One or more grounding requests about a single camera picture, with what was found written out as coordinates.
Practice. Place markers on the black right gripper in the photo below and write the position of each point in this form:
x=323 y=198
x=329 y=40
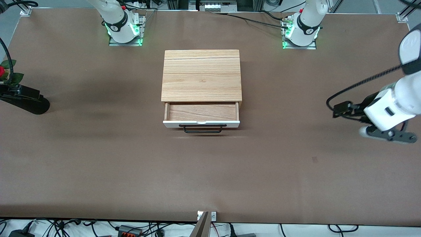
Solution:
x=20 y=98

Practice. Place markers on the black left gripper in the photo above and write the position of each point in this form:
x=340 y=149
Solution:
x=366 y=102

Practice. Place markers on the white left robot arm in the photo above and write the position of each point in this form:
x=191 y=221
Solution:
x=401 y=102

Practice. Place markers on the wooden drawer cabinet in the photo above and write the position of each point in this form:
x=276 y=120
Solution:
x=201 y=75

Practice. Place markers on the black vase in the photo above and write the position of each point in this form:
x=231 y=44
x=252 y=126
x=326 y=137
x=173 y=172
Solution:
x=33 y=106

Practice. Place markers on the black power adapter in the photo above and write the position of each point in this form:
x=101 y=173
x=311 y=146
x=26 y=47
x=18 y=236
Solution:
x=21 y=233

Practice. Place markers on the white power strip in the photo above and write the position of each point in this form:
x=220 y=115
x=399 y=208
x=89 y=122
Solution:
x=215 y=6

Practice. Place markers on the grey connector block orange levers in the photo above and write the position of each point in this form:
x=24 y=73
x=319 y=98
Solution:
x=129 y=231

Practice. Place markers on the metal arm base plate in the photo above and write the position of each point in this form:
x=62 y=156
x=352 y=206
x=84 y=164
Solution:
x=142 y=29
x=312 y=46

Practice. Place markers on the metal table corner bracket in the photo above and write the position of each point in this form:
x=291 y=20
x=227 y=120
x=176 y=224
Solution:
x=25 y=12
x=403 y=17

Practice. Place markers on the silver camera mount bracket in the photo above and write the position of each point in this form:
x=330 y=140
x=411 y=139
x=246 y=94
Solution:
x=213 y=216

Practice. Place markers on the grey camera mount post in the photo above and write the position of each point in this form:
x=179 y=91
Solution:
x=201 y=228

